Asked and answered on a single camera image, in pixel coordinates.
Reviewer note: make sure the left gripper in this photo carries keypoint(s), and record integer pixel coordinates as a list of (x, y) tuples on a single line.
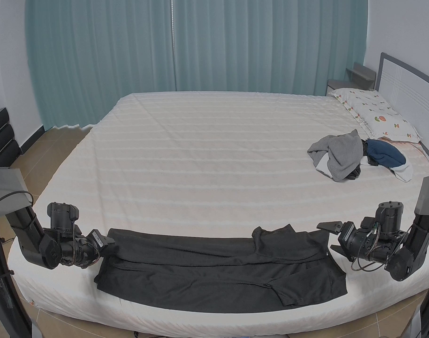
[(91, 250)]

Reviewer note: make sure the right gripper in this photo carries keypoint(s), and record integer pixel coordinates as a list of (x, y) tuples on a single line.
[(364, 243)]

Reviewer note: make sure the black T-shirt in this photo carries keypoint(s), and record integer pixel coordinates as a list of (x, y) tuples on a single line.
[(207, 269)]

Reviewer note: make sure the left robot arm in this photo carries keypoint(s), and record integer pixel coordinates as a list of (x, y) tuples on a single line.
[(24, 238)]

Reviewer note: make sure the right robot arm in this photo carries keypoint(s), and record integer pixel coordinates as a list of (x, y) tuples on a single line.
[(422, 231)]

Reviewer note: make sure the pile of clothes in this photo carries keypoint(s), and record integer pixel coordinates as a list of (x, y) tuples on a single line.
[(341, 150)]

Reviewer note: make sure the bed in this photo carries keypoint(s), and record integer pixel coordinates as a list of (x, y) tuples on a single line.
[(200, 146)]

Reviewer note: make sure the white printed pillow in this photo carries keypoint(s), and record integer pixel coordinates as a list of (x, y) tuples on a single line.
[(376, 113)]

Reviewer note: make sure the black chest of drawers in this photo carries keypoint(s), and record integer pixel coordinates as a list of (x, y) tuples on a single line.
[(1, 136)]

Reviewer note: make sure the grey bedside table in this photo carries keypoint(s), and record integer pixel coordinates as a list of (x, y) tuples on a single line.
[(358, 72)]

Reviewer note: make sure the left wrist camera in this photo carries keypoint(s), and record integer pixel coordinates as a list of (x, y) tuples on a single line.
[(77, 230)]

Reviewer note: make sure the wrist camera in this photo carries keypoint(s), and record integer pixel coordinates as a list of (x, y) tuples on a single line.
[(368, 223), (77, 230)]

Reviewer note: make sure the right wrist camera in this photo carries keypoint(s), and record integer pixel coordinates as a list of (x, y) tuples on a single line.
[(368, 223)]

